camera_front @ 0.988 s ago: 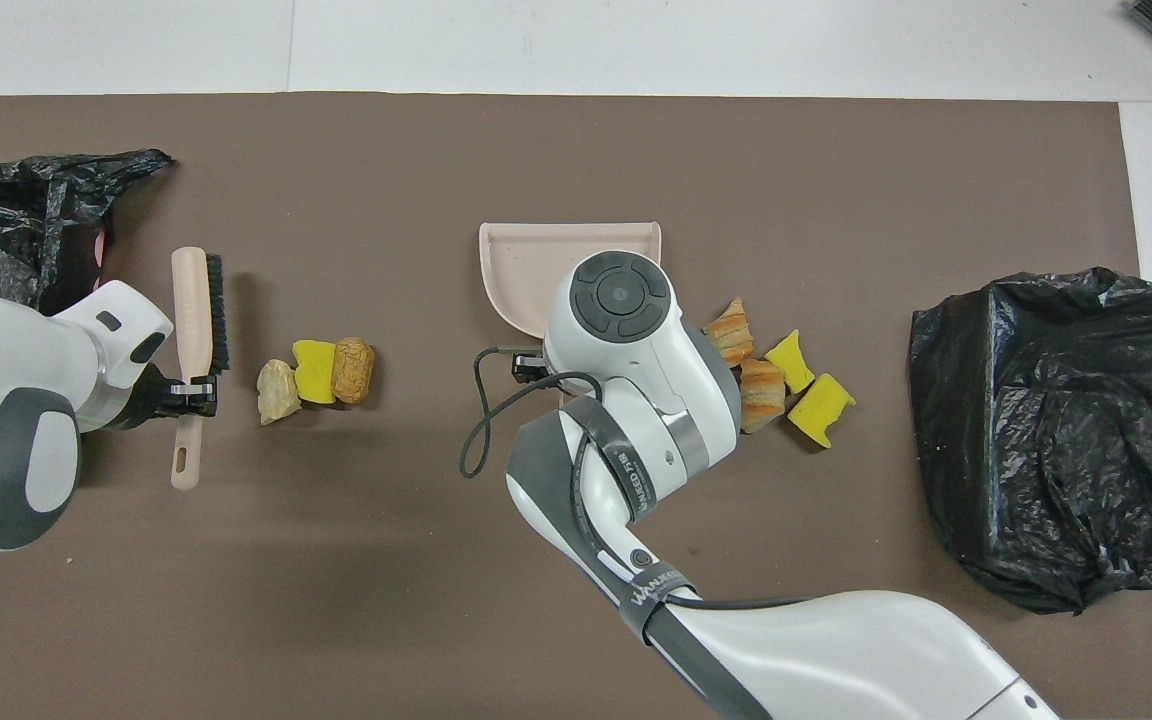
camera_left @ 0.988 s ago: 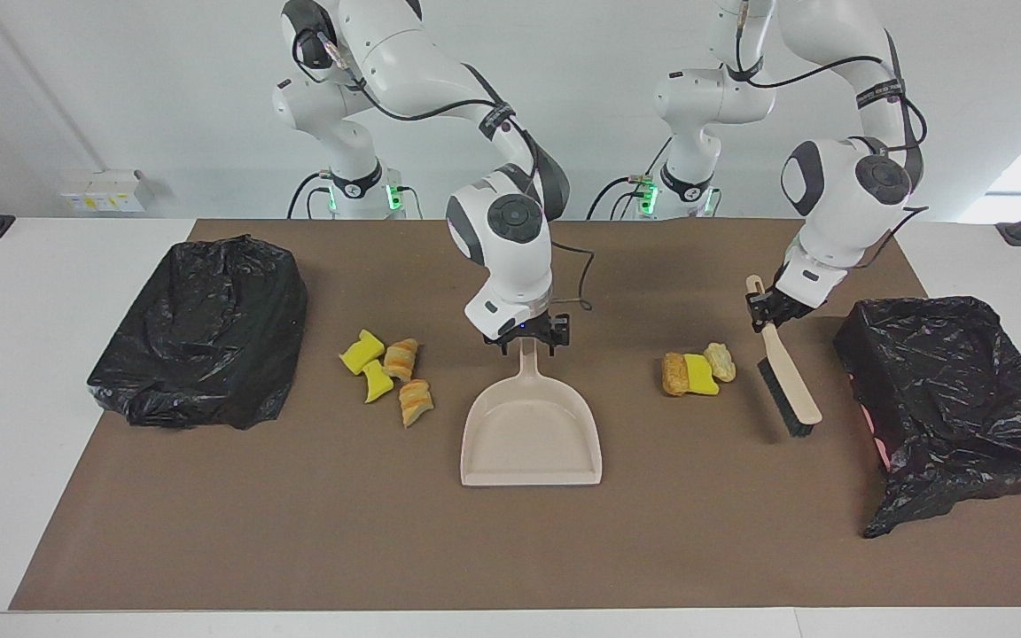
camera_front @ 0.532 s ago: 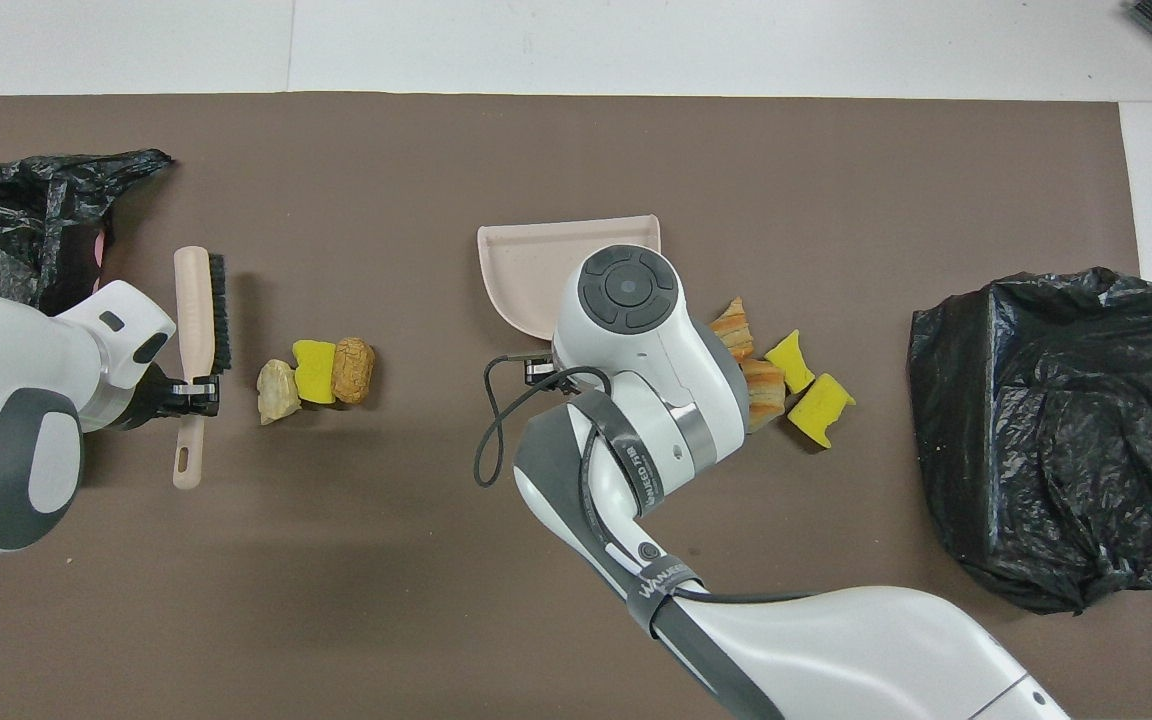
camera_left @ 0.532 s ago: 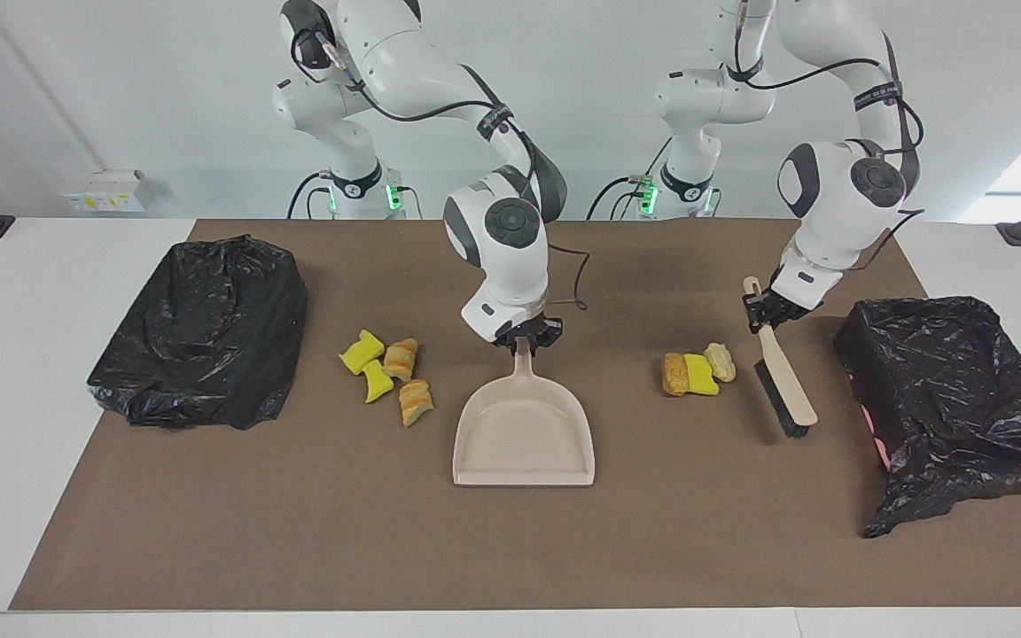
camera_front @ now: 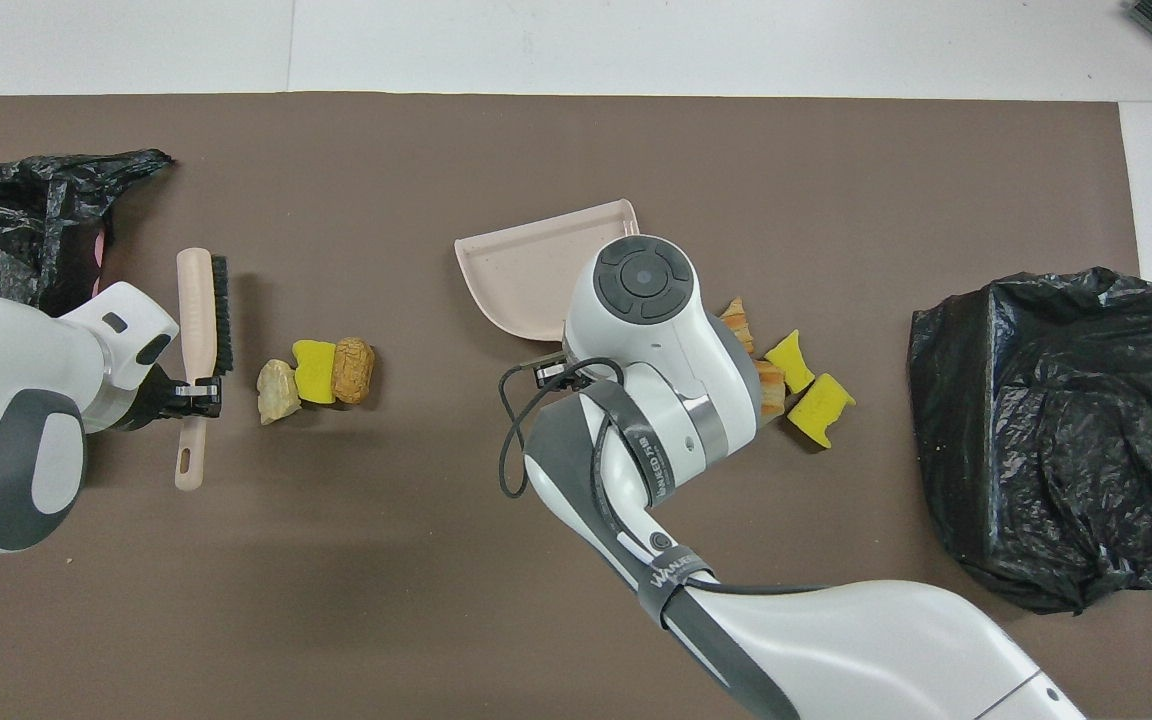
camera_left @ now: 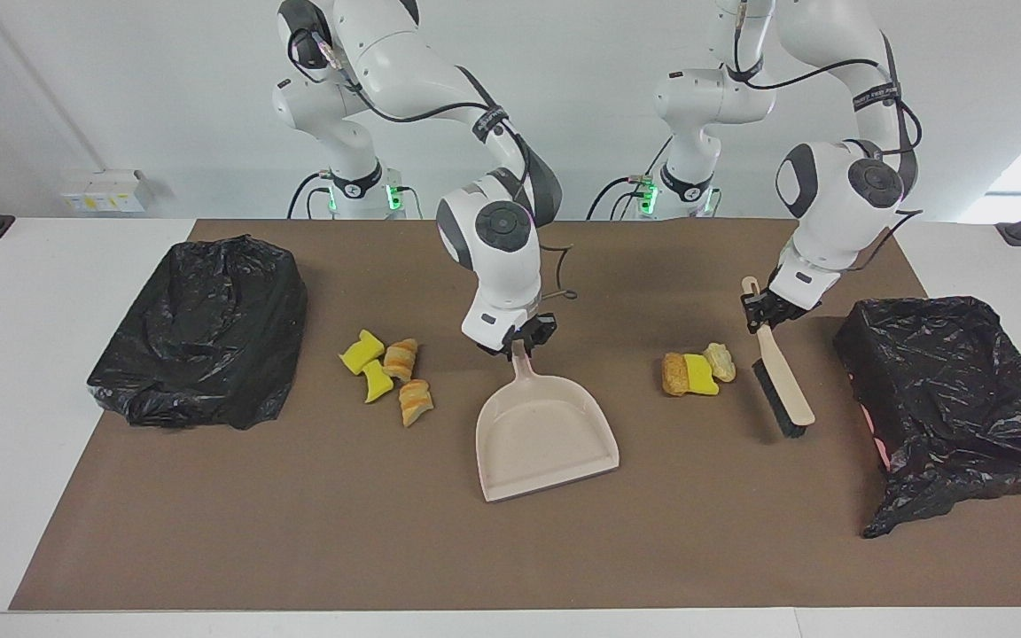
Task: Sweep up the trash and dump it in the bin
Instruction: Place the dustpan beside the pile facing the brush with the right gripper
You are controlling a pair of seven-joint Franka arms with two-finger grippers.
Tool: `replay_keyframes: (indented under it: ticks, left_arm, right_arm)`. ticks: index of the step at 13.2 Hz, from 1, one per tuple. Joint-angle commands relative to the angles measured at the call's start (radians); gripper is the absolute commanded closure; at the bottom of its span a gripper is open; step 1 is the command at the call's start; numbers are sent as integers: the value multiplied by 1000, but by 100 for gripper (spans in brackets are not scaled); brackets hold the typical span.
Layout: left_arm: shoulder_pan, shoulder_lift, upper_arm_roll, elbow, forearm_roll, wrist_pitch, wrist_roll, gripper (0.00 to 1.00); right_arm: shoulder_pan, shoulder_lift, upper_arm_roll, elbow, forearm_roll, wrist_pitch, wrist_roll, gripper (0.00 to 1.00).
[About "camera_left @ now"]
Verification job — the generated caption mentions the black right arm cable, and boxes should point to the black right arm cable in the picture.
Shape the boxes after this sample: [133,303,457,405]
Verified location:
[293,27,579,304]

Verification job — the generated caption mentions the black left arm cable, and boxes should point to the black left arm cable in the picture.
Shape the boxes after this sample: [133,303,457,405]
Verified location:
[730,35,924,268]

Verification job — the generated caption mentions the large yellow green sponge piece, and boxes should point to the large yellow green sponge piece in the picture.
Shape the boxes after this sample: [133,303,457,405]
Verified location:
[339,329,386,377]

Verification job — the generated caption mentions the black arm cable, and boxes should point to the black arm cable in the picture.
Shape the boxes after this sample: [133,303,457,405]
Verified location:
[293,27,579,304]
[730,35,924,268]

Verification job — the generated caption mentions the striped orange croissant piece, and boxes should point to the striped orange croissant piece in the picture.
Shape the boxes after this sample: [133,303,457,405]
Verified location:
[383,338,420,384]
[398,378,434,429]

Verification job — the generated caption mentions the black bag lined bin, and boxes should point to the black bag lined bin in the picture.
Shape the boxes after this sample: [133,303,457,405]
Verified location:
[87,234,309,432]

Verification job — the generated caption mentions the pale bread piece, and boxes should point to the pale bread piece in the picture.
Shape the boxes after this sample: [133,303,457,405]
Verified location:
[704,342,737,384]

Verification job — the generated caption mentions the white wall outlet box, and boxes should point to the white wall outlet box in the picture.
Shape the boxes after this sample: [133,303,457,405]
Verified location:
[61,170,150,214]

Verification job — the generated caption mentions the black base cable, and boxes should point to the black base cable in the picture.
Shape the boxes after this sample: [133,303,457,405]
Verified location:
[586,158,662,220]
[287,171,336,220]

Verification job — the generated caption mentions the black left base cable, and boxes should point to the black left base cable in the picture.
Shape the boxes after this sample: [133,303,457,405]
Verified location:
[586,158,662,220]

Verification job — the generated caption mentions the brown bread nugget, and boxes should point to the brown bread nugget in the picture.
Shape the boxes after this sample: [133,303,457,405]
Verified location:
[661,352,690,397]

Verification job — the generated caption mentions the small yellow green sponge piece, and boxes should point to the small yellow green sponge piece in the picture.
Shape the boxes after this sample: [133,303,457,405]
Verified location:
[362,359,395,405]

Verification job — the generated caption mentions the beige brush with black bristles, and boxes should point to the beige brush with black bristles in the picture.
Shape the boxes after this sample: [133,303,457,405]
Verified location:
[741,276,816,441]

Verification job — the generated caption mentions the brown paper table mat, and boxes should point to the brown paper table mat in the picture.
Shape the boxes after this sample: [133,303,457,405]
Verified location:
[8,219,1021,612]

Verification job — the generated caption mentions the pink plastic bin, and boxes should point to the pink plastic bin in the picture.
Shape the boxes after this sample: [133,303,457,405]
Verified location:
[854,379,892,472]

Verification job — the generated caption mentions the black bag over pink bin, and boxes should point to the black bag over pink bin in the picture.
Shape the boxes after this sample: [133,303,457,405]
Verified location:
[833,296,1021,540]

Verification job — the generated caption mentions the yellow sponge wedge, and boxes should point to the yellow sponge wedge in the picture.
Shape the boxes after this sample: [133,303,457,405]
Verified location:
[682,353,721,396]

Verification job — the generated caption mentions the beige plastic dustpan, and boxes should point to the beige plastic dustpan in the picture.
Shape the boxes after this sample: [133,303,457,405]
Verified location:
[475,339,620,503]

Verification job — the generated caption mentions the black right base cable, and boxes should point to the black right base cable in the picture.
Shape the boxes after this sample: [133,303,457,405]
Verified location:
[287,171,336,220]

